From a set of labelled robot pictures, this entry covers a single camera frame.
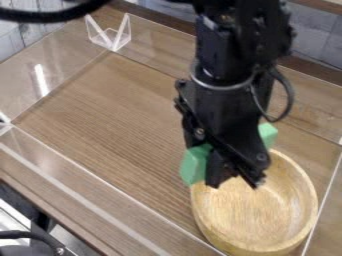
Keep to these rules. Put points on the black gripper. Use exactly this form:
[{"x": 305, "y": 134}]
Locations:
[{"x": 243, "y": 35}]

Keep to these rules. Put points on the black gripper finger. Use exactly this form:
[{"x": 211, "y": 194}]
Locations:
[
  {"x": 219, "y": 169},
  {"x": 248, "y": 171}
]

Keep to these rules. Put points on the green rectangular block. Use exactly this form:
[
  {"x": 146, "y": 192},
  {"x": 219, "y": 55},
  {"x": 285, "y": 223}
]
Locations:
[{"x": 193, "y": 162}]

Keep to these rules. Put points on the round wooden bowl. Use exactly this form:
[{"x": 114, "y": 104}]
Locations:
[{"x": 259, "y": 221}]

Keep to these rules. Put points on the clear acrylic corner bracket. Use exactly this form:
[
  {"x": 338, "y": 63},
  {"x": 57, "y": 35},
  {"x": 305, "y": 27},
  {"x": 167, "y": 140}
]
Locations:
[{"x": 108, "y": 38}]

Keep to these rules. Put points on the clear acrylic enclosure wall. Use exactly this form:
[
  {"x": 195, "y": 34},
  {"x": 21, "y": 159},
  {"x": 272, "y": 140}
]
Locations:
[{"x": 92, "y": 153}]

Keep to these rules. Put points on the black metal frame bracket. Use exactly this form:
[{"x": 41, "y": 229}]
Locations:
[{"x": 54, "y": 236}]

